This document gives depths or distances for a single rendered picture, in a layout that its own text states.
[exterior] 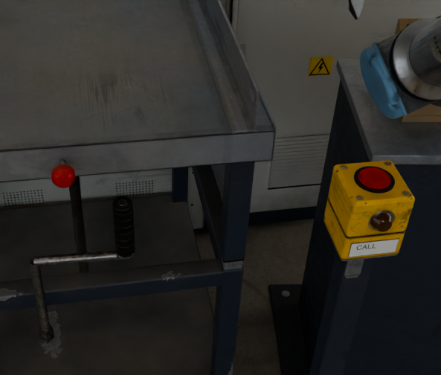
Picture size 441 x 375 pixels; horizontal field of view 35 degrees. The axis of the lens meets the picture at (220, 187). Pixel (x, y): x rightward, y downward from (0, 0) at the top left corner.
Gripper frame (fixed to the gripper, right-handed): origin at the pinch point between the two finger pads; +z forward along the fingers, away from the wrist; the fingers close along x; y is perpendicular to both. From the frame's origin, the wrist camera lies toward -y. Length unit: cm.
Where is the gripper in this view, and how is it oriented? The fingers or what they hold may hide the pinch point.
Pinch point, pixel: (294, 7)
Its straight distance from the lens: 86.6
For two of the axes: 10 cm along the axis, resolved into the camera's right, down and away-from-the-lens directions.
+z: -2.9, 9.4, -2.0
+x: 9.6, 2.7, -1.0
